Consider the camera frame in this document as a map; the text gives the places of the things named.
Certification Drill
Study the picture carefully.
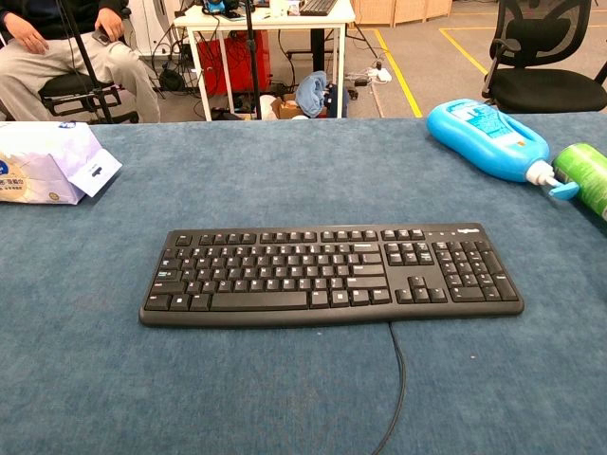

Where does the black swivel chair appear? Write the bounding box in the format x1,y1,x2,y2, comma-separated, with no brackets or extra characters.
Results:
37,70,140,125

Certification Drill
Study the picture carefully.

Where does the white tissue pack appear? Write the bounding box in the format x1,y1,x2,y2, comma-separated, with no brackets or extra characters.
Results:
0,120,123,206

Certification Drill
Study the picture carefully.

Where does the wooden folding screen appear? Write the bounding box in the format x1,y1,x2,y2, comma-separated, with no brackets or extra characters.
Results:
349,0,454,27

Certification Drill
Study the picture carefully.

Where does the blue detergent bottle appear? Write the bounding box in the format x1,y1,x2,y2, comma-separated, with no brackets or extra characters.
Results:
426,98,580,201

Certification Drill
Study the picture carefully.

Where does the black tripod pole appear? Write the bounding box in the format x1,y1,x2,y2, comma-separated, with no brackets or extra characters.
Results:
242,0,264,120

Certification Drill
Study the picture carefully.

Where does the green cylindrical can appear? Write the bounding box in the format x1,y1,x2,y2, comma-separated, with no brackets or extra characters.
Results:
552,142,607,222

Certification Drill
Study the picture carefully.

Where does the black tripod stand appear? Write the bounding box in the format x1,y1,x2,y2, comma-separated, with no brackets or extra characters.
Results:
55,0,120,124

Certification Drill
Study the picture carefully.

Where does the black mesh office chair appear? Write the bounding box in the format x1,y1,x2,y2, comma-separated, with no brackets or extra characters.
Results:
481,0,607,114

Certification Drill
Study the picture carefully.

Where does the white desk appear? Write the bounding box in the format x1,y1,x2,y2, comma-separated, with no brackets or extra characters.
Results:
173,0,357,122

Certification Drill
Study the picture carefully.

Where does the dark keyboard on desk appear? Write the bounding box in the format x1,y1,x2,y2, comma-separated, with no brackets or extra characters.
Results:
298,0,339,17

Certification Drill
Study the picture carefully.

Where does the thin black cable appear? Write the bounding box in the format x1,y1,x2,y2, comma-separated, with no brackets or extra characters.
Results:
371,321,408,455

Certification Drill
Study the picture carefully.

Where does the cardboard box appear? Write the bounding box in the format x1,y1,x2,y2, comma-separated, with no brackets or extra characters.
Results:
270,93,308,119

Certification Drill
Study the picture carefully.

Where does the blue table cloth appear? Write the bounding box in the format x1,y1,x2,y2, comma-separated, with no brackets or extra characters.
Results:
0,111,607,455

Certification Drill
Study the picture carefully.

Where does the red box under desk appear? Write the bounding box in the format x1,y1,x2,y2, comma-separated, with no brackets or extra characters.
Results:
196,30,272,99

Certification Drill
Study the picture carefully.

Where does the seated person in grey trousers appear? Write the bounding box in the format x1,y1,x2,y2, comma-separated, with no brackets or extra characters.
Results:
0,0,162,124

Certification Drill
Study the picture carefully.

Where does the blue cloth bundle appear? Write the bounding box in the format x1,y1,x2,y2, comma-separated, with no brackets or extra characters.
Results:
294,70,330,118

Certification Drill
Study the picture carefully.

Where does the black wired keyboard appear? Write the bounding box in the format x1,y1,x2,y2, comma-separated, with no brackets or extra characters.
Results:
138,222,525,329

